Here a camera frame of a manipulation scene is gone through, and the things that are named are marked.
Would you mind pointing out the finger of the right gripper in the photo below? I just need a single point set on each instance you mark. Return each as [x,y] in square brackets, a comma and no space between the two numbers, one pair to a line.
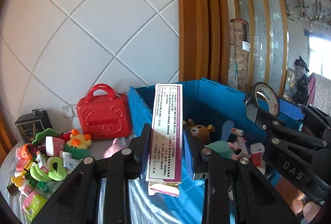
[269,120]
[310,116]

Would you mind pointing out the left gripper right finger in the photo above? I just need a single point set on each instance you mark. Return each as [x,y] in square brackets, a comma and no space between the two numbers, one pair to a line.
[235,190]

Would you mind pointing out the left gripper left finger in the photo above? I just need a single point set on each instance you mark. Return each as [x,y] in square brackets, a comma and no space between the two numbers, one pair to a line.
[96,191]

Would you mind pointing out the white red small bottle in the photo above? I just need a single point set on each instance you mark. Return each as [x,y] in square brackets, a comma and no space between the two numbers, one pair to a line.
[237,132]

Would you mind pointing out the tape roll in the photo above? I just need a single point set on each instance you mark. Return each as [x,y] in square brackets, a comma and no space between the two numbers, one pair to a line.
[263,90]

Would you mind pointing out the green frog plush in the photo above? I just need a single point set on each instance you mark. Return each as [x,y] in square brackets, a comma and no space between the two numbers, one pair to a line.
[48,169]

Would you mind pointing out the green round jar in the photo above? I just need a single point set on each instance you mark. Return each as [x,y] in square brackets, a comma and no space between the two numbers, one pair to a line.
[43,187]

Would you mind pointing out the green wet wipes pack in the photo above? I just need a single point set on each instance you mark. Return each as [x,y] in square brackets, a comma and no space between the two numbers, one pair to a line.
[33,204]

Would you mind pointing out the large Peppa pig plush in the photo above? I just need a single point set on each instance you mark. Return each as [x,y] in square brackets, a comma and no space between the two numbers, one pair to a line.
[225,149]

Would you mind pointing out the purple white medicine box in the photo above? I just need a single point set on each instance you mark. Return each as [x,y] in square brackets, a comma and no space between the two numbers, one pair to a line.
[164,170]

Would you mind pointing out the person right hand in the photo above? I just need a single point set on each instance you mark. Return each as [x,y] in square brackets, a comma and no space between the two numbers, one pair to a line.
[309,209]

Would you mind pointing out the blue shoehorn paddle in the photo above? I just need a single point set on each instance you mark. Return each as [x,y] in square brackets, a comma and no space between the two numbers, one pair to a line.
[226,130]

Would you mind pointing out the green yellow duck plush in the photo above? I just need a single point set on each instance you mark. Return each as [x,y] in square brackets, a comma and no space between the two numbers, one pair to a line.
[78,145]

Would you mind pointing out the white tissue pack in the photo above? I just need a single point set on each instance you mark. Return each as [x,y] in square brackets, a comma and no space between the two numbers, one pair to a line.
[54,146]

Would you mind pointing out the yellow duck snowball clamp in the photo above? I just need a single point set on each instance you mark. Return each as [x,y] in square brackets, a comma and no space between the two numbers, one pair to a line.
[18,181]

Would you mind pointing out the brown medicine bottle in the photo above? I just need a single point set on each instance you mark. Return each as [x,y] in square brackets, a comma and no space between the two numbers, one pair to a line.
[12,189]

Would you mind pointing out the blue plastic storage crate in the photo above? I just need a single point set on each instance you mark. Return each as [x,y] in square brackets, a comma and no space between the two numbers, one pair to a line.
[207,103]

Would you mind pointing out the pink tissue pack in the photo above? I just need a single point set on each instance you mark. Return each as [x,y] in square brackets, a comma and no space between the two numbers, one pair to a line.
[22,164]

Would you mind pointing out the small George pig plush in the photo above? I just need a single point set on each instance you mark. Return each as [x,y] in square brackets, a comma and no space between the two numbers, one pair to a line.
[117,145]

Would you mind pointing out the orange pink pig plush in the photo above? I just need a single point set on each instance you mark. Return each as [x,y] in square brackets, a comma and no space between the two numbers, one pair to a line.
[27,151]

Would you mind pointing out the brown bear plush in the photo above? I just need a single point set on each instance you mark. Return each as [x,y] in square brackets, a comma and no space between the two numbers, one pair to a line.
[200,132]

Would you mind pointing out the green felt leaf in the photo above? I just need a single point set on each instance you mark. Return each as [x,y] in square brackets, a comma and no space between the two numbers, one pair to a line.
[40,138]

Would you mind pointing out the rolled carpet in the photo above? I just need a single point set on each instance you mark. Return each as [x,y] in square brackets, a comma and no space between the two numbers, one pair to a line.
[239,49]

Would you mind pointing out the black coffee cup gift box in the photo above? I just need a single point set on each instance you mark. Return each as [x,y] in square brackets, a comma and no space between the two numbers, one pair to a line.
[29,125]

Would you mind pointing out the red toy suitcase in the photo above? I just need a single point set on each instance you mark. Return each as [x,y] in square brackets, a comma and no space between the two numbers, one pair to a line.
[104,114]

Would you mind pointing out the wooden glass partition screen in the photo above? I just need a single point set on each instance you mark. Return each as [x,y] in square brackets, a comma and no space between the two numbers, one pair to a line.
[268,33]

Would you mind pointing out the wall socket panel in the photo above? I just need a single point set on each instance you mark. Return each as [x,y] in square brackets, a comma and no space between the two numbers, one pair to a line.
[69,111]

